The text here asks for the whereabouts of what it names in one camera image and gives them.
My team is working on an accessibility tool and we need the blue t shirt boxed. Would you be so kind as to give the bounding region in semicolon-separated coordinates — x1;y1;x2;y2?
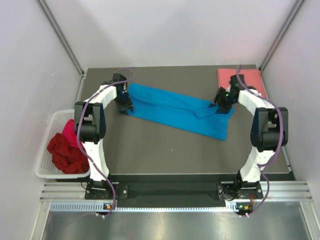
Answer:
128;83;234;141

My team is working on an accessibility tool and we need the white slotted cable duct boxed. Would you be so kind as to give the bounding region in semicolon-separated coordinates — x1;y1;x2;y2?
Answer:
50;201;249;213

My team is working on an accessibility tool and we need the magenta t shirt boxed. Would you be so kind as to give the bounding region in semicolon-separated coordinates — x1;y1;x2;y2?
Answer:
61;119;78;148

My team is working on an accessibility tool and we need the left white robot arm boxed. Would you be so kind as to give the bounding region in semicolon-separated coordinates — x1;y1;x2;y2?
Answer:
74;72;134;199

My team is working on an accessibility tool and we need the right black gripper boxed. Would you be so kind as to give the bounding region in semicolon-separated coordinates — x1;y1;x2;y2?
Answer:
208;87;236;115

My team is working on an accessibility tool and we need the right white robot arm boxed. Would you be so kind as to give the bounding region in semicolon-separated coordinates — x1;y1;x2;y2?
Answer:
209;73;289;198

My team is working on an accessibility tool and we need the white plastic laundry basket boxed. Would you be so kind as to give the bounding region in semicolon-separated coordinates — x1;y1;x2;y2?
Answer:
35;109;90;180

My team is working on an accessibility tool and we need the folded pink t shirt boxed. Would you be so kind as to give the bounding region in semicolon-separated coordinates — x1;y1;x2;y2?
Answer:
217;68;266;98

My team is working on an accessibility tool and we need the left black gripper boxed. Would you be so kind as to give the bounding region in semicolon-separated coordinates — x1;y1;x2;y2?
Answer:
113;90;133;115

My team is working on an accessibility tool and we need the dark red t shirt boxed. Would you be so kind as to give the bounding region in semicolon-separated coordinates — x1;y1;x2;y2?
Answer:
47;133;90;174

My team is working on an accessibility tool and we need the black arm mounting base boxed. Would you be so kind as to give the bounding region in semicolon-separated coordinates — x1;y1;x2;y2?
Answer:
85;174;263;208

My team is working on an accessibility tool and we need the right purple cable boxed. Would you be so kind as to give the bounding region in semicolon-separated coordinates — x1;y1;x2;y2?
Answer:
235;64;286;216

